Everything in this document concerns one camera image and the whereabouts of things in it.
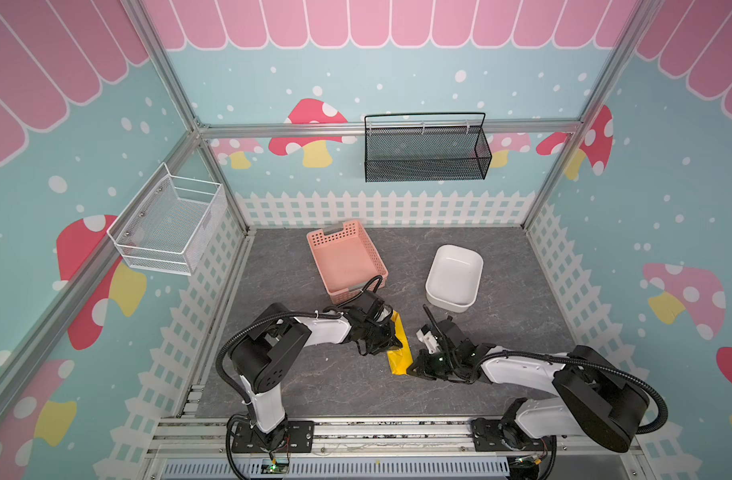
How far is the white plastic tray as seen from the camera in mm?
1014

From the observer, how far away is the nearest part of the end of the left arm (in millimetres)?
755

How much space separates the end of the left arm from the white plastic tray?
23 centimetres
